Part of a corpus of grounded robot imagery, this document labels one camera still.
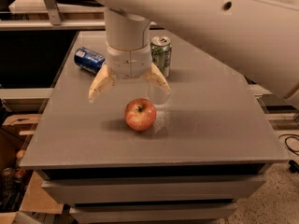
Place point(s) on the upper grey drawer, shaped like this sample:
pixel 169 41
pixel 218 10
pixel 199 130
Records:
pixel 153 189

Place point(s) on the grey drawer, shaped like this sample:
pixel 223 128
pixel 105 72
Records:
pixel 152 213
pixel 153 189

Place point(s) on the cardboard box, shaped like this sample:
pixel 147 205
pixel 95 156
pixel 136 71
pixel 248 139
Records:
pixel 23 201

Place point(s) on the red apple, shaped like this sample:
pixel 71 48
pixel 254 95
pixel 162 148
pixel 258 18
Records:
pixel 140 114

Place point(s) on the lower grey drawer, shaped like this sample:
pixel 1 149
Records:
pixel 152 213

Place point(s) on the green soda can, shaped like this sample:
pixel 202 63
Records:
pixel 161 50

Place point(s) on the left metal bracket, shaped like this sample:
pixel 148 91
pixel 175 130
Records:
pixel 53 12

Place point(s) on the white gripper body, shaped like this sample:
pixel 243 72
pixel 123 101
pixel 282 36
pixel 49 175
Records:
pixel 129 62

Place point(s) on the blue soda can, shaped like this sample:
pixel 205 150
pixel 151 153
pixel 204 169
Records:
pixel 89 60

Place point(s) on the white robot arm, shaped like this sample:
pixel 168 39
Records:
pixel 257 38

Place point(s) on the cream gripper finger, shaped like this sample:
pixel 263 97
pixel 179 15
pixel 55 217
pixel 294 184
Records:
pixel 155 77
pixel 103 80

